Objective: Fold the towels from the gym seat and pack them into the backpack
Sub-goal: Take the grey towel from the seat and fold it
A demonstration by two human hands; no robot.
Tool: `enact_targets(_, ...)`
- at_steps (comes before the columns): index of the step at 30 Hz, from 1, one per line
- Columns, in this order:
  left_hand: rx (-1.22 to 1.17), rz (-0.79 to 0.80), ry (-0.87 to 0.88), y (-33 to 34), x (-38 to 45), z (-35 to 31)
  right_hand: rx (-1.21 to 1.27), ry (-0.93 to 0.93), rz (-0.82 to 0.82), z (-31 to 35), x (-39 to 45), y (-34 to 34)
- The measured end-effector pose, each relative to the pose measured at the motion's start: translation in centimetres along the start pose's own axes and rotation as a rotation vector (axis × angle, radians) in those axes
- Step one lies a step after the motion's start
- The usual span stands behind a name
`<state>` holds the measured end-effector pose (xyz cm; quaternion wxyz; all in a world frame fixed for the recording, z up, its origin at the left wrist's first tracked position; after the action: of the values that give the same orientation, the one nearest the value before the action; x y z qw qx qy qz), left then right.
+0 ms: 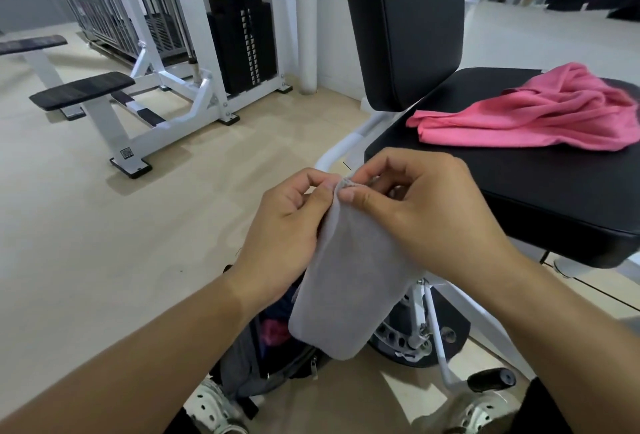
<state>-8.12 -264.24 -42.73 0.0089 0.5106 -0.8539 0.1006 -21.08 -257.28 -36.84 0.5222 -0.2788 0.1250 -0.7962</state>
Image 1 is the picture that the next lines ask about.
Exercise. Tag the person's left hand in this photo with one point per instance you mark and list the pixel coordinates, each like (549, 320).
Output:
(280, 243)

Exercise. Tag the person's right hand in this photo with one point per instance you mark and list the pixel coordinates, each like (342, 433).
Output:
(440, 213)

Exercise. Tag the blue towel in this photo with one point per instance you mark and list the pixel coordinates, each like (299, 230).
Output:
(281, 306)

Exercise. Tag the grey towel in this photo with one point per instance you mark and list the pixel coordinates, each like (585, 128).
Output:
(350, 293)

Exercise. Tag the pink towel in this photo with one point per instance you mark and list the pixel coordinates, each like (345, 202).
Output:
(525, 118)
(274, 332)

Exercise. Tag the grey backpack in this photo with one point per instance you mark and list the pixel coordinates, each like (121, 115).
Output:
(240, 363)

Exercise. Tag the person's left forearm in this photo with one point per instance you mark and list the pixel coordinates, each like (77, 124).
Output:
(115, 363)

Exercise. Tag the person's white left shoe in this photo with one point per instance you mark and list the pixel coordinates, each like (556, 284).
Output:
(210, 406)

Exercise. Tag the person's white shoe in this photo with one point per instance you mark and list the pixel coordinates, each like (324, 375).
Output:
(210, 406)
(480, 413)

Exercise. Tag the person's white right shoe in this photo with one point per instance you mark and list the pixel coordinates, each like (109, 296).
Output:
(480, 413)

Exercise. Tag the person's black shorts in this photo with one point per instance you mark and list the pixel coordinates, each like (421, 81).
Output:
(545, 408)

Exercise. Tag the black seat pad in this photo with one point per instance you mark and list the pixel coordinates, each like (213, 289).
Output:
(550, 188)

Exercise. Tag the white lever with black grip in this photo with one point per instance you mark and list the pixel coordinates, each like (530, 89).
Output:
(492, 379)

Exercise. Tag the black backrest pad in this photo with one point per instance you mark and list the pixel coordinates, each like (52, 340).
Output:
(400, 23)

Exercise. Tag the black weight stack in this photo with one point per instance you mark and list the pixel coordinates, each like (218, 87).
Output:
(240, 38)

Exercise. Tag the white vertical pipe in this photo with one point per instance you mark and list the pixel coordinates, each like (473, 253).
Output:
(306, 23)

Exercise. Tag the black bench pad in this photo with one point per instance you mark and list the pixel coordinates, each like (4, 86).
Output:
(82, 90)
(30, 44)

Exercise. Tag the grey metal railing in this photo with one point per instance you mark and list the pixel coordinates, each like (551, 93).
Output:
(110, 8)

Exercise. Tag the white weight machine frame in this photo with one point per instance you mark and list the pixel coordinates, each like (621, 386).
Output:
(190, 108)

